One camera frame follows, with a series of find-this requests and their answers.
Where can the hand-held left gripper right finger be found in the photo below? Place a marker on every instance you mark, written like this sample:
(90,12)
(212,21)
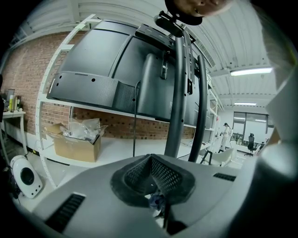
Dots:
(167,179)

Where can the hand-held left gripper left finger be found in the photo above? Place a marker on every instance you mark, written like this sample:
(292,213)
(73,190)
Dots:
(138,177)

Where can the blue cloth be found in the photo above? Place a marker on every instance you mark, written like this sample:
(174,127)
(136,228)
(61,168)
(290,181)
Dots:
(156,201)

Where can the black TV stand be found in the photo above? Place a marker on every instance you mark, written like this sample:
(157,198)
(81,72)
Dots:
(179,97)

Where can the white chair with black legs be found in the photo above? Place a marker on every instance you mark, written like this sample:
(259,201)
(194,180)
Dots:
(221,156)

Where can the brown cardboard box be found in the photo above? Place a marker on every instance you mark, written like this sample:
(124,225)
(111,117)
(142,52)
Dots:
(76,148)

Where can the clear plastic bags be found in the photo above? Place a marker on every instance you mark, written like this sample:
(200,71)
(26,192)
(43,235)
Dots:
(81,130)

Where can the black office chair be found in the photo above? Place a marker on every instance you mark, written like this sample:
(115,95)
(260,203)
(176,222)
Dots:
(251,143)

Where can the large window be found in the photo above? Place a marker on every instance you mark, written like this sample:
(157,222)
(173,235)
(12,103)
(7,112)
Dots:
(252,127)

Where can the long ceiling light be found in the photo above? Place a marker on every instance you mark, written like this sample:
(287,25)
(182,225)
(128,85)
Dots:
(251,72)
(244,103)

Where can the white round heater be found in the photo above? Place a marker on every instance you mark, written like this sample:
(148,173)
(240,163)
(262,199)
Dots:
(26,176)

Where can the white metal shelf rack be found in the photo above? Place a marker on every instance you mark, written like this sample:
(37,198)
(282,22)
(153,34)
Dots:
(43,111)

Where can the black television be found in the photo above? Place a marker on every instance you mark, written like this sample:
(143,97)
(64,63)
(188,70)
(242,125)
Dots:
(93,69)

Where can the ceiling air vent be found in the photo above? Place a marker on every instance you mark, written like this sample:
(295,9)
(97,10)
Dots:
(202,48)

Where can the white side table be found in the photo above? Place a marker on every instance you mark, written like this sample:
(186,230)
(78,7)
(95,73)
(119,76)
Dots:
(14,114)

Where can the bottles group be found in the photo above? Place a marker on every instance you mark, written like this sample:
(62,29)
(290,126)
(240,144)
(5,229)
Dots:
(15,102)

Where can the black webcam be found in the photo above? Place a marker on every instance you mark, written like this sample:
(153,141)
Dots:
(167,23)

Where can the person's white garment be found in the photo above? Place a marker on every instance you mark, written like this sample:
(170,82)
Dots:
(277,58)

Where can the person's face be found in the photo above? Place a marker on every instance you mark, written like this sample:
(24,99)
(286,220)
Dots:
(198,5)

